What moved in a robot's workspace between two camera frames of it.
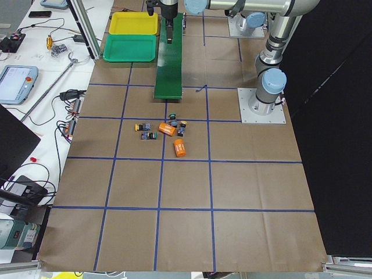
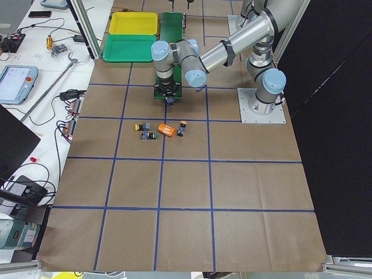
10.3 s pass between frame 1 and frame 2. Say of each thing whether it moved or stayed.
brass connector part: stayed
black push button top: moved
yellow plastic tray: stayed
